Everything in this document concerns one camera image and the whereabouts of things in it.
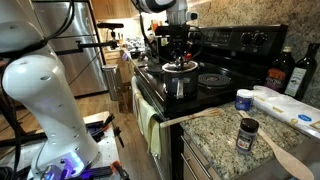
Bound black camera on stand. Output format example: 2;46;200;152
97;22;124;29

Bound red capped spice bottle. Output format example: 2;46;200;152
185;53;192;61

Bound dark vinegar bottle orange label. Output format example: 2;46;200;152
264;46;295;93

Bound wooden upper cabinet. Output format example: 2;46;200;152
90;0;138;19

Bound silver trash can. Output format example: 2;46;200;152
102;64;121;101

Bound glass pot lid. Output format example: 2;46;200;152
162;61;198;73

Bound black electric stove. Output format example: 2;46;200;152
133;24;289;180

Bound white lid blue jar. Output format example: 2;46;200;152
235;89;254;111

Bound black microwave oven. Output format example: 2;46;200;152
145;35;173;64

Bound lower cabinet drawers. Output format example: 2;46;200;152
181;133;220;180

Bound black lid spice jar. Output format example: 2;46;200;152
236;118;259;154

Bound dark grey cooking pot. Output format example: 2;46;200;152
163;66;199;99

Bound wooden slotted spatula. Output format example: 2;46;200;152
160;108;223;128

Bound stainless steel refrigerator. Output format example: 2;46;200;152
32;0;107;96

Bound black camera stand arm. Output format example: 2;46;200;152
55;29;117;56

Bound clear plastic bag package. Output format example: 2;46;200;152
251;85;320;139

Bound yellow dish towel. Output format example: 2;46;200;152
131;76;161;158

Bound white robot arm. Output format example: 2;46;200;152
0;0;99;180

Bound white robot base table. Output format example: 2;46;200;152
0;111;122;180

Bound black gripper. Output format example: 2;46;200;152
169;24;190;68

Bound dark olive oil bottle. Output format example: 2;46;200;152
285;43;320;100

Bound large wooden spoon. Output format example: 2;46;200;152
238;110;315;180

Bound orange handled clamp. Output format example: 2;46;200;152
111;161;130;180

